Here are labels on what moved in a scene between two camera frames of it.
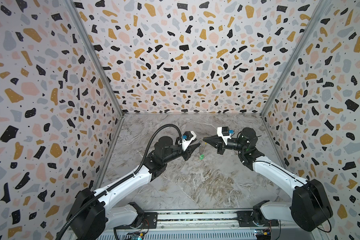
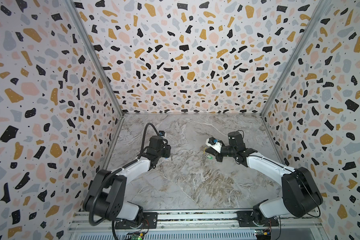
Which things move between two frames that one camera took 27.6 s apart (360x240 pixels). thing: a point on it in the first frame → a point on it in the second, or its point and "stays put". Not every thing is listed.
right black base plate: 245,219 stays put
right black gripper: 221,145 → 217,152
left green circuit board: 137,236 stays put
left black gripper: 189,151 → 167,148
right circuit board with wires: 263,234 stays put
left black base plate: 149,221 stays put
